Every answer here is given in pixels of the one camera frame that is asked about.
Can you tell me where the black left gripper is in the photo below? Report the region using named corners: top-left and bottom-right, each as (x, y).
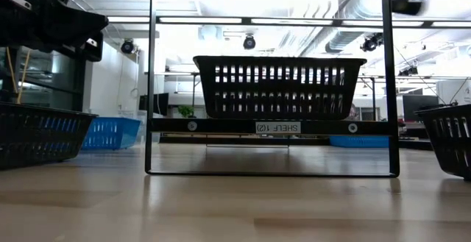
top-left (0, 0), bottom-right (110, 51)

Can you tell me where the clear plastic basket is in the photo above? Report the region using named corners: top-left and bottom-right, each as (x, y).
top-left (116, 109), bottom-right (147, 144)

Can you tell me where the blue plastic basket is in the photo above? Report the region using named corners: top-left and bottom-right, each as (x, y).
top-left (329, 135), bottom-right (390, 149)
top-left (38, 116), bottom-right (142, 152)

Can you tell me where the white shelf label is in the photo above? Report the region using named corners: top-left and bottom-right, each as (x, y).
top-left (255, 121), bottom-right (302, 135)

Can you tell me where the black ceiling spotlight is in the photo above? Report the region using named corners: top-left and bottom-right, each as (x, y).
top-left (359, 32), bottom-right (384, 53)
top-left (242, 34), bottom-right (257, 51)
top-left (120, 38), bottom-right (135, 55)

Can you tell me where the long ceiling light strip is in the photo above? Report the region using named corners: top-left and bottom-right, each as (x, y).
top-left (106, 15), bottom-right (471, 29)

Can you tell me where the black computer monitor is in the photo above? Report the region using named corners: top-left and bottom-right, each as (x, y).
top-left (402, 94), bottom-right (440, 124)
top-left (138, 92), bottom-right (170, 118)

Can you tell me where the green potted plant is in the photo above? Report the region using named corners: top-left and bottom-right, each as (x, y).
top-left (177, 104), bottom-right (196, 119)

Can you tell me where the white poster board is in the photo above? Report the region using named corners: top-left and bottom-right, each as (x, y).
top-left (436, 79), bottom-right (471, 106)

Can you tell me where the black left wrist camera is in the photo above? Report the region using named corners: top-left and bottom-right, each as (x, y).
top-left (81, 31), bottom-right (105, 63)

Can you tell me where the yellow cable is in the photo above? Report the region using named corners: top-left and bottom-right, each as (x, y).
top-left (5, 46), bottom-right (32, 105)

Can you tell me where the black metal frame shelf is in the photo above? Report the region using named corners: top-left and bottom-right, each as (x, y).
top-left (144, 0), bottom-right (401, 179)

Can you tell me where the black table frame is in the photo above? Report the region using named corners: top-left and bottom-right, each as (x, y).
top-left (158, 134), bottom-right (434, 151)

